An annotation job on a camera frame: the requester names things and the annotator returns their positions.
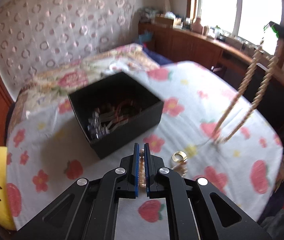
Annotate stack of papers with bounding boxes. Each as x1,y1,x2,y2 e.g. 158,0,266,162
137,7,162,23

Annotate strawberry flower print blanket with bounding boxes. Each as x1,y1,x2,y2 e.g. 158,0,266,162
7,61,283,239

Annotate blue paper bag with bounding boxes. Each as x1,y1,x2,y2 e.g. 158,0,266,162
135,30,153,45

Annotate window with wooden frame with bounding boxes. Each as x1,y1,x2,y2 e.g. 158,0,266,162
189,0,284,55

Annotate cardboard tissue box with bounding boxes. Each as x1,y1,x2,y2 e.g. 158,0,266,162
154,16,174,28

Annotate wooden side cabinet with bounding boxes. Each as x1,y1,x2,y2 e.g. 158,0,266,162
138,23,252,76

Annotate jewelry pile in box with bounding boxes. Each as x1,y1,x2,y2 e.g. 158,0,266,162
87,99,143,141

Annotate sheer circle pattern curtain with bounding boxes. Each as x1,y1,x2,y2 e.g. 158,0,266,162
0,0,135,99

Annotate pink bottle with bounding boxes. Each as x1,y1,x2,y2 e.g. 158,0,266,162
191,17,203,35

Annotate gold ring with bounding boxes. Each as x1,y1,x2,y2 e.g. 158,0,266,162
172,151,188,163

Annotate black square jewelry box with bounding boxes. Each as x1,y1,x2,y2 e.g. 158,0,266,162
68,72,164,159

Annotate long pearl necklace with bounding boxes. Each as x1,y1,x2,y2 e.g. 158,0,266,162
213,33,280,145

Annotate dark blue bed sheet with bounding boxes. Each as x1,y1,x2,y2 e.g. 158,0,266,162
143,47,173,66

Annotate floral rose quilt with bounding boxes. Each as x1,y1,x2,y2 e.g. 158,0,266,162
8,43,160,134

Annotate short pearl strand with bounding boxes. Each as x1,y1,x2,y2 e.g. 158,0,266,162
139,149,146,189

